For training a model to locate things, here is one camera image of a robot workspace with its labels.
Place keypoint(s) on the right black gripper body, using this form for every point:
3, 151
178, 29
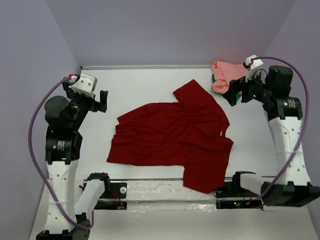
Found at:
253, 89

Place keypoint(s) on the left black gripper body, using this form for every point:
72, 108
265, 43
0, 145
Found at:
81, 101

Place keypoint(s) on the red t shirt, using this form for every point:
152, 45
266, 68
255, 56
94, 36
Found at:
190, 132

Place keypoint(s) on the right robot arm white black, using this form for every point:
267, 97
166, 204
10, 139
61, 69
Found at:
292, 186

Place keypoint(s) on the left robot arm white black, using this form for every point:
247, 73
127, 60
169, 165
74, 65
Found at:
68, 219

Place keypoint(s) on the green t shirt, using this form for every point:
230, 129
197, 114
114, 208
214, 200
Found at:
213, 78

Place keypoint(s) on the pink t shirt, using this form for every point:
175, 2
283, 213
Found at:
224, 73

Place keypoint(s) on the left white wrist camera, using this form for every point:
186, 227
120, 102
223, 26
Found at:
84, 84

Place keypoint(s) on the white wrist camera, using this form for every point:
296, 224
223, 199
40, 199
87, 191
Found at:
84, 84
254, 67

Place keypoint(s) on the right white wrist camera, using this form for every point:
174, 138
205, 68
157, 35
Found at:
254, 67

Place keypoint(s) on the aluminium rail back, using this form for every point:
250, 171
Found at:
140, 67

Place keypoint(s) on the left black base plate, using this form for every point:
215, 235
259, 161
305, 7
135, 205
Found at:
115, 199

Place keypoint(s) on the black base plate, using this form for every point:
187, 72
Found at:
229, 197
115, 199

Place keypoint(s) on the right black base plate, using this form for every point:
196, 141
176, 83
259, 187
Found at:
229, 197

